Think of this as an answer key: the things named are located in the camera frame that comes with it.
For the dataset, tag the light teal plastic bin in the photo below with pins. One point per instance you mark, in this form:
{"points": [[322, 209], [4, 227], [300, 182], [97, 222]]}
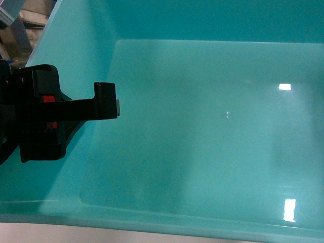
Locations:
{"points": [[221, 126]]}

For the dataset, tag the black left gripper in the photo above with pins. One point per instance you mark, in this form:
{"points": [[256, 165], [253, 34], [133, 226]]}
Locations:
{"points": [[28, 121]]}

